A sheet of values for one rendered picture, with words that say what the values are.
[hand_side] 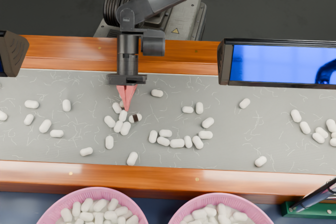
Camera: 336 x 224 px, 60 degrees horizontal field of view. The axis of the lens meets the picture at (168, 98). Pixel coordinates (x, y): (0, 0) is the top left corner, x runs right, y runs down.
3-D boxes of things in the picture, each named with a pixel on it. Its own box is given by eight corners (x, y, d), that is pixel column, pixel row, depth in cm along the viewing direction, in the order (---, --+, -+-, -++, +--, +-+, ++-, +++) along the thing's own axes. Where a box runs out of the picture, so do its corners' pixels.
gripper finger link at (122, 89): (142, 114, 77) (143, 78, 75) (115, 112, 77) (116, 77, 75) (145, 109, 83) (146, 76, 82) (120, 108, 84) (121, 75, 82)
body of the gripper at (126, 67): (144, 83, 76) (145, 54, 75) (105, 81, 76) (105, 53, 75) (147, 81, 82) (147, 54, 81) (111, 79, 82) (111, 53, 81)
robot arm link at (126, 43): (118, 32, 80) (116, 30, 74) (143, 33, 80) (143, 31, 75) (118, 57, 81) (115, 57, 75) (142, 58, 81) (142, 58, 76)
